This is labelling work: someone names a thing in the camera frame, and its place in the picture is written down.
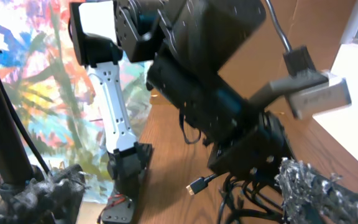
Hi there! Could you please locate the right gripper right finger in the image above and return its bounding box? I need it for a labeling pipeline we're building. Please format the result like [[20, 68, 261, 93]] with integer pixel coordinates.
[[275, 157, 358, 223]]

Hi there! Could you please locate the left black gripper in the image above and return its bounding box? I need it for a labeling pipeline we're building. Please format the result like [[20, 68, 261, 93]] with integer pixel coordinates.
[[207, 111, 294, 180]]

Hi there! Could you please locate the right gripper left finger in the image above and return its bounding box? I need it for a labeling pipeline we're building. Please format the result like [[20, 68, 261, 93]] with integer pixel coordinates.
[[0, 164, 86, 224]]

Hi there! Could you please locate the black cable bundle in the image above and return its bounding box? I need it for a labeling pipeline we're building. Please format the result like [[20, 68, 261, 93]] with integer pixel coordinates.
[[185, 172, 287, 224]]

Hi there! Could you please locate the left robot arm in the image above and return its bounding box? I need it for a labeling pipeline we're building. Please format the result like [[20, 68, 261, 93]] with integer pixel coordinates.
[[68, 1, 285, 212]]

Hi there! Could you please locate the colourful painted backdrop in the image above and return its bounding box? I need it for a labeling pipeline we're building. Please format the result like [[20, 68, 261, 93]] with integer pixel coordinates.
[[0, 0, 154, 205]]

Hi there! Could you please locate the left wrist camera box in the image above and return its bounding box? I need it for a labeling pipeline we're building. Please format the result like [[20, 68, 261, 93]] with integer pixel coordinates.
[[249, 69, 352, 119]]

